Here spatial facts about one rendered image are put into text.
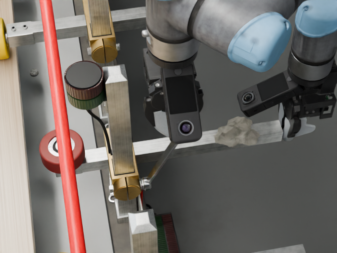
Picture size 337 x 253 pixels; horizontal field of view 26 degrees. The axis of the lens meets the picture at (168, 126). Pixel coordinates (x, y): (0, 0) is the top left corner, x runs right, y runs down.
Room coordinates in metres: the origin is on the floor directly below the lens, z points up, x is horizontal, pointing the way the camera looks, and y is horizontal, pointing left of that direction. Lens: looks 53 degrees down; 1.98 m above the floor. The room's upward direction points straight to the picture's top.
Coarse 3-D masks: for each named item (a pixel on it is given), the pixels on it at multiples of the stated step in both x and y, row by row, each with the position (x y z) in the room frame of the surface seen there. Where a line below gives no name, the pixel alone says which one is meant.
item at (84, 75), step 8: (80, 64) 0.74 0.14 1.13; (88, 64) 0.74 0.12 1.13; (72, 72) 0.73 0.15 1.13; (80, 72) 0.73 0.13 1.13; (88, 72) 0.73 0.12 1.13; (96, 72) 0.73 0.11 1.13; (72, 80) 0.71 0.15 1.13; (80, 80) 0.71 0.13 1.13; (88, 80) 0.71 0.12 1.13; (96, 80) 0.71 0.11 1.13; (80, 88) 0.70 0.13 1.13; (104, 104) 0.72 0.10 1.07; (88, 112) 0.72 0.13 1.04; (104, 128) 0.72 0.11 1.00
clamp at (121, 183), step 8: (104, 136) 0.80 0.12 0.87; (112, 168) 0.73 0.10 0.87; (136, 168) 0.73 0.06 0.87; (112, 176) 0.71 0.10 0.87; (120, 176) 0.71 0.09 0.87; (128, 176) 0.71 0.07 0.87; (136, 176) 0.71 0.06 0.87; (112, 184) 0.70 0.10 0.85; (120, 184) 0.69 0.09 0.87; (128, 184) 0.69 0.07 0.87; (136, 184) 0.70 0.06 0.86; (112, 192) 0.69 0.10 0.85; (120, 192) 0.69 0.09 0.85; (128, 192) 0.69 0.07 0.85; (136, 192) 0.69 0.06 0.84
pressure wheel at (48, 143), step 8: (48, 136) 0.77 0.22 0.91; (72, 136) 0.77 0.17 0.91; (80, 136) 0.77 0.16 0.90; (40, 144) 0.75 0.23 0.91; (48, 144) 0.76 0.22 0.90; (56, 144) 0.75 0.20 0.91; (72, 144) 0.76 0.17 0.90; (80, 144) 0.75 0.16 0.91; (40, 152) 0.74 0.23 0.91; (48, 152) 0.74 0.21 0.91; (56, 152) 0.74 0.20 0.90; (80, 152) 0.74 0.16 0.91; (48, 160) 0.72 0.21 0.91; (56, 160) 0.72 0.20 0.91; (80, 160) 0.73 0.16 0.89; (48, 168) 0.72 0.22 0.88; (56, 168) 0.71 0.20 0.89
